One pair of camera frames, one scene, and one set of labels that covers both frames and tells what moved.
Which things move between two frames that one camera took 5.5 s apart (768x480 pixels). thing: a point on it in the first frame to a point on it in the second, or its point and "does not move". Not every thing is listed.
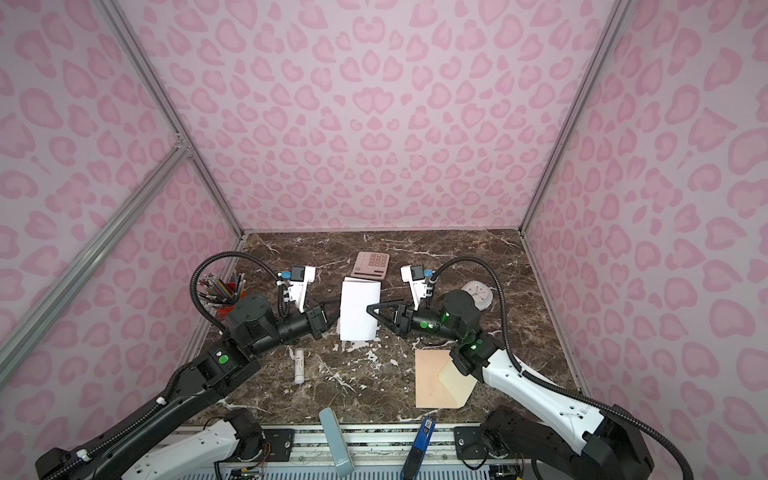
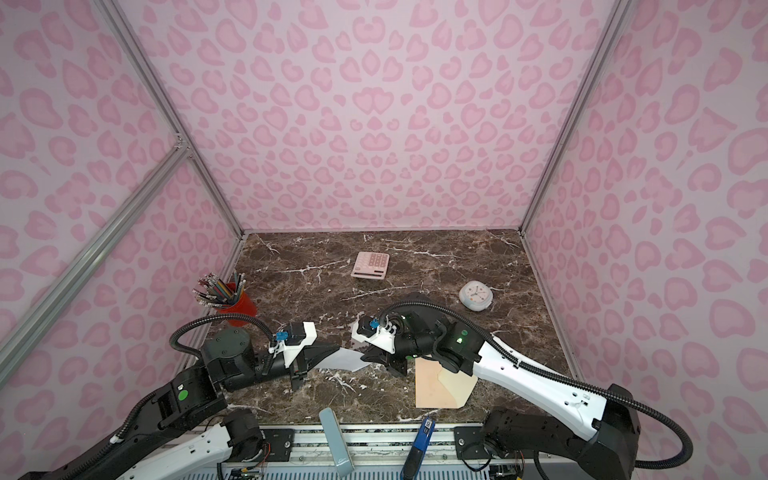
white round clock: [481, 293] does not move
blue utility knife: [416, 452] does not move
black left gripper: [318, 320] to [315, 356]
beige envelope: [439, 384] does not move
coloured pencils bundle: [215, 291] does not move
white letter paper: [357, 294] to [344, 359]
